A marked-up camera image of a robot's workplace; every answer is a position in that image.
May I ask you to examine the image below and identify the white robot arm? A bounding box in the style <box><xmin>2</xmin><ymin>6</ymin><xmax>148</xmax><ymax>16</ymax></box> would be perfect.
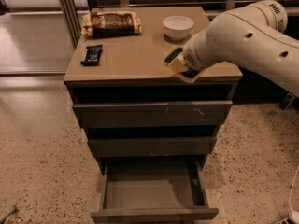
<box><xmin>165</xmin><ymin>0</ymin><xmax>299</xmax><ymax>97</ymax></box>

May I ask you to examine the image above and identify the dark tool on floor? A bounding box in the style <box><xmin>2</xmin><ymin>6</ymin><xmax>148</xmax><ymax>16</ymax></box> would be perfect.
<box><xmin>0</xmin><ymin>206</ymin><xmax>18</xmax><ymax>224</ymax></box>

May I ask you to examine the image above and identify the top grey drawer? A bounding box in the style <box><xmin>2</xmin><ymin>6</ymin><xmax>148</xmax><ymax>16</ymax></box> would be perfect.
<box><xmin>73</xmin><ymin>101</ymin><xmax>233</xmax><ymax>128</ymax></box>

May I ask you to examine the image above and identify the brown snack bag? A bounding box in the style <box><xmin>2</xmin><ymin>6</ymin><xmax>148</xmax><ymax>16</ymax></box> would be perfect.
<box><xmin>81</xmin><ymin>10</ymin><xmax>142</xmax><ymax>38</ymax></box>

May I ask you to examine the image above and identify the white ceramic bowl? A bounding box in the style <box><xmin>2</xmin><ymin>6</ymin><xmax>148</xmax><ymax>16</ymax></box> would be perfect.
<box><xmin>163</xmin><ymin>16</ymin><xmax>194</xmax><ymax>41</ymax></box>

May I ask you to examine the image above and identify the dark blue snack bar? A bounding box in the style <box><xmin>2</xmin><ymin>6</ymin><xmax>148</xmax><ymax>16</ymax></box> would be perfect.
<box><xmin>80</xmin><ymin>45</ymin><xmax>103</xmax><ymax>66</ymax></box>

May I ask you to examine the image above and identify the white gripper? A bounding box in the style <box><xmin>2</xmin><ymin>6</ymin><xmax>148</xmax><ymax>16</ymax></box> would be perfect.
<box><xmin>164</xmin><ymin>39</ymin><xmax>210</xmax><ymax>84</ymax></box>

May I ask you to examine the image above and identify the green yellow sponge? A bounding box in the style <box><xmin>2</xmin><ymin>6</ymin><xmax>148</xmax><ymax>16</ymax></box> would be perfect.
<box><xmin>164</xmin><ymin>47</ymin><xmax>199</xmax><ymax>78</ymax></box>

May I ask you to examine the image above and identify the middle grey drawer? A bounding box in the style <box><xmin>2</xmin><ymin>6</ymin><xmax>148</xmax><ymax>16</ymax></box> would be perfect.
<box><xmin>88</xmin><ymin>137</ymin><xmax>217</xmax><ymax>157</ymax></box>

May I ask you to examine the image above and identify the white cable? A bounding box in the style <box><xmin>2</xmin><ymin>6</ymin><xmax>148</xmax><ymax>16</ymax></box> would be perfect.
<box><xmin>287</xmin><ymin>164</ymin><xmax>299</xmax><ymax>224</ymax></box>

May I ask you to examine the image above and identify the grey drawer cabinet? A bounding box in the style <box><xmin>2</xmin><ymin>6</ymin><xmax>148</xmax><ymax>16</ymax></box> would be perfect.
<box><xmin>64</xmin><ymin>7</ymin><xmax>242</xmax><ymax>168</ymax></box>

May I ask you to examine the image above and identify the small dark floor object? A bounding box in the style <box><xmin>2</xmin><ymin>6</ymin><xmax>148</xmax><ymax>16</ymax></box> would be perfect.
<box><xmin>279</xmin><ymin>93</ymin><xmax>295</xmax><ymax>110</ymax></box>

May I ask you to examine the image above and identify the bottom grey open drawer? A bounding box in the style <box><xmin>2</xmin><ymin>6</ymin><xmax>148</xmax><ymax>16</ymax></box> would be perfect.
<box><xmin>91</xmin><ymin>156</ymin><xmax>218</xmax><ymax>224</ymax></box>

